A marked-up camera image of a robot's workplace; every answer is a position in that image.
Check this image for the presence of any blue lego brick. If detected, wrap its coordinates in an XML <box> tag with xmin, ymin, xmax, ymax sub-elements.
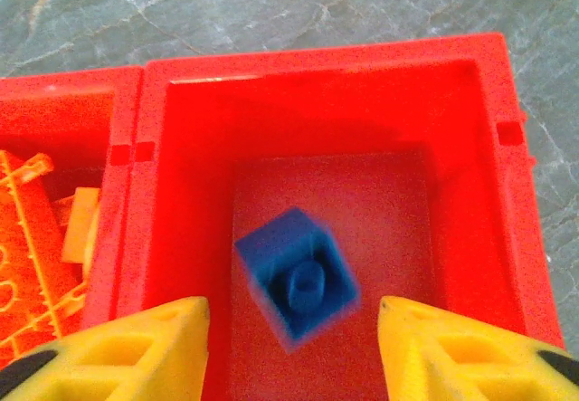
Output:
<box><xmin>233</xmin><ymin>205</ymin><xmax>363</xmax><ymax>355</ymax></box>

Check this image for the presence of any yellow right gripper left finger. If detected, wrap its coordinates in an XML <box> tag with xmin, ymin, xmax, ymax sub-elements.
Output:
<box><xmin>0</xmin><ymin>295</ymin><xmax>210</xmax><ymax>401</ymax></box>

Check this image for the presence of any red plastic bin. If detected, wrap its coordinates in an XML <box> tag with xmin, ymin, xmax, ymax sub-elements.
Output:
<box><xmin>0</xmin><ymin>65</ymin><xmax>146</xmax><ymax>361</ymax></box>
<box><xmin>83</xmin><ymin>32</ymin><xmax>566</xmax><ymax>401</ymax></box>

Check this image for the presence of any long orange lego piece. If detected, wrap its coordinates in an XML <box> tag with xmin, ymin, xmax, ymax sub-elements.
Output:
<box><xmin>0</xmin><ymin>149</ymin><xmax>90</xmax><ymax>361</ymax></box>

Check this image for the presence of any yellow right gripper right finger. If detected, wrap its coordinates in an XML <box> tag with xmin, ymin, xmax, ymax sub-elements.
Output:
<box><xmin>378</xmin><ymin>295</ymin><xmax>579</xmax><ymax>401</ymax></box>

